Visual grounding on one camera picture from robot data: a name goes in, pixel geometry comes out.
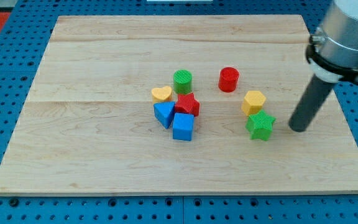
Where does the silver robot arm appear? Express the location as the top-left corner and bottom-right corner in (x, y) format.
(306, 0), (358, 85)

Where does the red star block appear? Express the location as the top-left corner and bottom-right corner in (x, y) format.
(174, 93), (200, 117)

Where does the yellow hexagon block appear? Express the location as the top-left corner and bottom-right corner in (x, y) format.
(241, 90), (266, 116)

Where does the green star block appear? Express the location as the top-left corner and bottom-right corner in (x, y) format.
(245, 110), (276, 141)

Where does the blue cube block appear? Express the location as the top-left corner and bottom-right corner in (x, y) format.
(172, 113), (195, 141)

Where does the blue triangle block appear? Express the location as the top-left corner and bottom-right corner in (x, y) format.
(154, 101), (175, 129)

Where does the yellow heart block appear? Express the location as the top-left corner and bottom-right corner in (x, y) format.
(151, 86), (172, 103)

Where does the green cylinder block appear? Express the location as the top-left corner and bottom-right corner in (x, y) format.
(173, 70), (193, 95)

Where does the light wooden board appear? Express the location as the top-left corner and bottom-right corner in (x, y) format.
(0, 15), (358, 197)

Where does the red cylinder block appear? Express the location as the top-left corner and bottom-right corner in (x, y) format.
(218, 67), (240, 93)

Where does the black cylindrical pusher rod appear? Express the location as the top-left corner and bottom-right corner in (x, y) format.
(288, 74), (335, 132)

